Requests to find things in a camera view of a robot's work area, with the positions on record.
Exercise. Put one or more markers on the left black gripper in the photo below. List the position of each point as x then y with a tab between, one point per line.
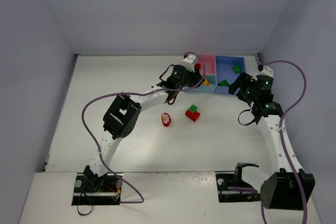
196	74

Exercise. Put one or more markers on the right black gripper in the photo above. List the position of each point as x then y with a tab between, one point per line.
241	83

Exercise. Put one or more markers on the green square lego brick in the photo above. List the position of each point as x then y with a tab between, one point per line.
223	83

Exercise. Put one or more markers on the green rounded stack lego brick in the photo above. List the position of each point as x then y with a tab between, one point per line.
237	69

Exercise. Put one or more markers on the flower lego stack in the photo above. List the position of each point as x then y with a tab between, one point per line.
166	119

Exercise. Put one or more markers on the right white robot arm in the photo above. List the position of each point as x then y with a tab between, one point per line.
288	186

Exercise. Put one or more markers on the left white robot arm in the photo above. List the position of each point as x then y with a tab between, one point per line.
121	116

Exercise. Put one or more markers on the small yellow lego brick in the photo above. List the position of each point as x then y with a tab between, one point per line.
206	82

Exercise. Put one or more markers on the dark blue container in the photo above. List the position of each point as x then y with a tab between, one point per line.
224	71

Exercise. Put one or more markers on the light blue container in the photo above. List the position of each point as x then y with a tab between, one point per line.
211	78

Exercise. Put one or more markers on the pink container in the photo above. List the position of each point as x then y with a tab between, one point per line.
209	62

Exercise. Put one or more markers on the red green lego stack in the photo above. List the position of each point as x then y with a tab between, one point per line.
192	113

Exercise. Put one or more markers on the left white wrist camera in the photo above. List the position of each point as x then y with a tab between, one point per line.
189	62

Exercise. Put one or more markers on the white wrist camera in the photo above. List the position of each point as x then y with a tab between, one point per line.
265	71
189	62

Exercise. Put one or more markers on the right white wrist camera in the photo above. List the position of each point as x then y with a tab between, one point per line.
265	71

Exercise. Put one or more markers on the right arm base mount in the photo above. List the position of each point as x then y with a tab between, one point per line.
231	191

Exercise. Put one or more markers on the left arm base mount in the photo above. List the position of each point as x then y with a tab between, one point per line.
106	193

